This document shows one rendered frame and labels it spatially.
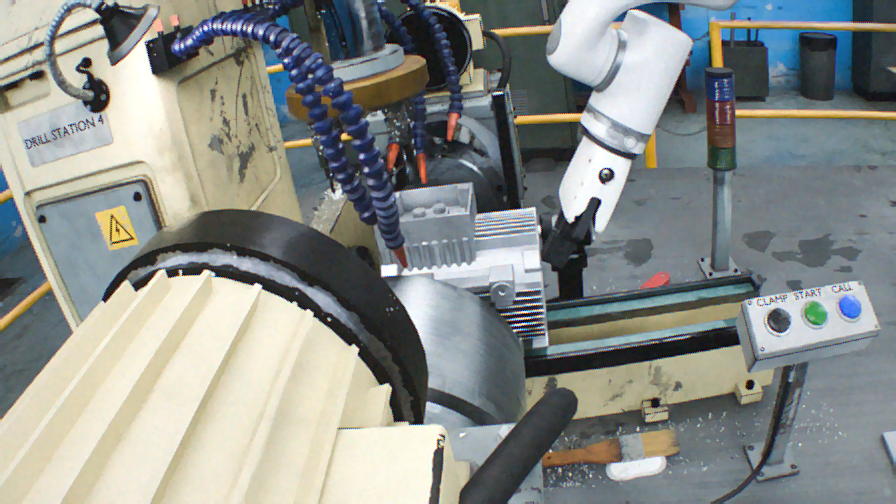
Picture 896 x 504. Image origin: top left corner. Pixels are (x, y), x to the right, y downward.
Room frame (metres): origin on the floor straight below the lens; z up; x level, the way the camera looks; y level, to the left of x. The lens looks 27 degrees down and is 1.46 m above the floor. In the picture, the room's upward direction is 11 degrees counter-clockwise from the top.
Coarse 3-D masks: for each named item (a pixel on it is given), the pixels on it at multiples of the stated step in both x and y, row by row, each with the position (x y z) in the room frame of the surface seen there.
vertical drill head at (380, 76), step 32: (320, 0) 0.72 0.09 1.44; (352, 0) 0.72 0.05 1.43; (320, 32) 0.73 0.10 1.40; (352, 32) 0.72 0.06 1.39; (352, 64) 0.70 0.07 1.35; (384, 64) 0.71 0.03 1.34; (416, 64) 0.73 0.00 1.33; (288, 96) 0.72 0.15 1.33; (352, 96) 0.67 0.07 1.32; (384, 96) 0.68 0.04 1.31
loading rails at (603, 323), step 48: (672, 288) 0.76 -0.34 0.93; (720, 288) 0.74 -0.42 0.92; (576, 336) 0.76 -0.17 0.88; (624, 336) 0.68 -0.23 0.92; (672, 336) 0.64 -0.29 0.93; (720, 336) 0.63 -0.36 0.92; (528, 384) 0.67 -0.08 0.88; (576, 384) 0.66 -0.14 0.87; (624, 384) 0.65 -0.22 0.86; (672, 384) 0.64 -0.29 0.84; (720, 384) 0.62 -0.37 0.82; (768, 384) 0.61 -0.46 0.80
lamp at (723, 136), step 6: (708, 126) 0.98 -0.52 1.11; (714, 126) 0.96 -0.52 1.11; (720, 126) 0.95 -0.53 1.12; (726, 126) 0.95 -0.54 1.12; (732, 126) 0.95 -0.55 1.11; (708, 132) 0.98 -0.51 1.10; (714, 132) 0.96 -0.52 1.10; (720, 132) 0.95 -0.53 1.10; (726, 132) 0.95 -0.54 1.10; (732, 132) 0.95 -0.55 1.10; (708, 138) 0.98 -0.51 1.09; (714, 138) 0.96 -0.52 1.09; (720, 138) 0.95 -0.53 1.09; (726, 138) 0.95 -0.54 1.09; (732, 138) 0.95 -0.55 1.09; (714, 144) 0.96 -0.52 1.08; (720, 144) 0.95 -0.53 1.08; (726, 144) 0.95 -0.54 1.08; (732, 144) 0.95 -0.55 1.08
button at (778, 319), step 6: (774, 312) 0.46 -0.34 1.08; (780, 312) 0.45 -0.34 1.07; (786, 312) 0.45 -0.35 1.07; (768, 318) 0.45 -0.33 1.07; (774, 318) 0.45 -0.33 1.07; (780, 318) 0.45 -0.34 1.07; (786, 318) 0.45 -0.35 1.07; (768, 324) 0.45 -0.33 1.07; (774, 324) 0.45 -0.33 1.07; (780, 324) 0.44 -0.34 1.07; (786, 324) 0.44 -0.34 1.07; (774, 330) 0.44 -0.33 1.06; (780, 330) 0.44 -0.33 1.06; (786, 330) 0.44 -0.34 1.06
